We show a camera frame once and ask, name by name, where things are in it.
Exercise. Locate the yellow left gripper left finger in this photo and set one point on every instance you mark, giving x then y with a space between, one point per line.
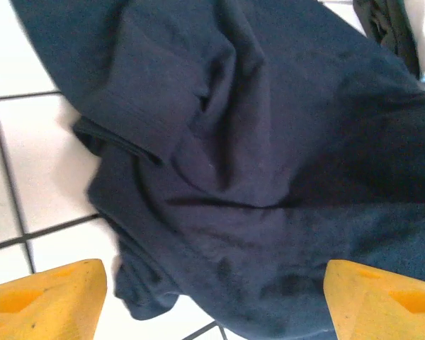
46 304

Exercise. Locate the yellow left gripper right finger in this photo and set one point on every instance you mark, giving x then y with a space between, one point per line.
379 308

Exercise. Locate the navy blue t-shirt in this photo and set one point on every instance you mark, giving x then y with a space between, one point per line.
241 148

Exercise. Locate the dark folded t-shirt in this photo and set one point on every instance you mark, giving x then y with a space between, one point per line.
387 30

